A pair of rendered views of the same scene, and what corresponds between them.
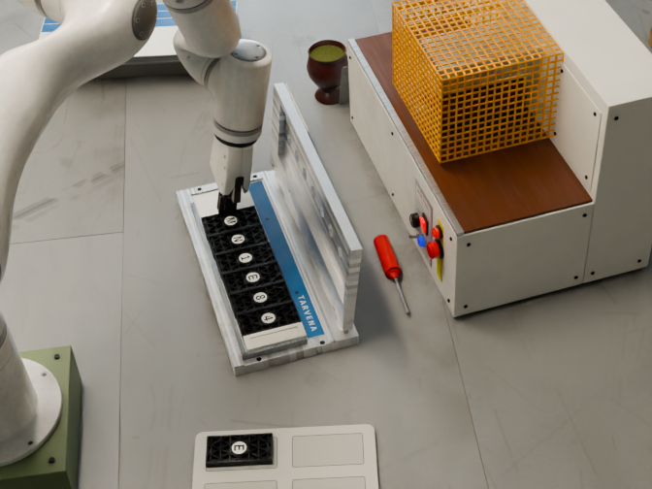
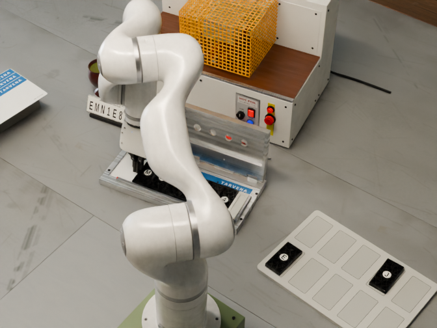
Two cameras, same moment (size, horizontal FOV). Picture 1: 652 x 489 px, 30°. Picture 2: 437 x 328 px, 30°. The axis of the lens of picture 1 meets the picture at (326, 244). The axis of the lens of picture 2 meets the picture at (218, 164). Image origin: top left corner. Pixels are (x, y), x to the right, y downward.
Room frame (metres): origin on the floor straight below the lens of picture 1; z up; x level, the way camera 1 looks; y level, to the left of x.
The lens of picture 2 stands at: (0.36, 1.27, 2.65)
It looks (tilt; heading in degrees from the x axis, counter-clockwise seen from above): 46 degrees down; 310
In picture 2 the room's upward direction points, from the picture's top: straight up
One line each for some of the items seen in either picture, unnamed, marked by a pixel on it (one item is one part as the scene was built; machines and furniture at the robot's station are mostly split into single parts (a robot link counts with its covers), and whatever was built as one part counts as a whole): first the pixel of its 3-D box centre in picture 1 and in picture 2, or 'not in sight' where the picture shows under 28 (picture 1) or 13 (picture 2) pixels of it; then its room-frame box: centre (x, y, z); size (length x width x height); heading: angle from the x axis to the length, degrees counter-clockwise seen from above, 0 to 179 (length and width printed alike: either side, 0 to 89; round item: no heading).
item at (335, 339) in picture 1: (261, 260); (183, 180); (1.48, 0.11, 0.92); 0.44 x 0.21 x 0.04; 14
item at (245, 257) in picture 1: (245, 260); (177, 184); (1.48, 0.14, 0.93); 0.10 x 0.05 x 0.01; 104
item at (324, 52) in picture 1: (328, 73); (101, 79); (1.96, -0.03, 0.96); 0.09 x 0.09 x 0.11
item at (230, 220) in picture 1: (231, 222); (147, 174); (1.57, 0.16, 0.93); 0.10 x 0.05 x 0.01; 104
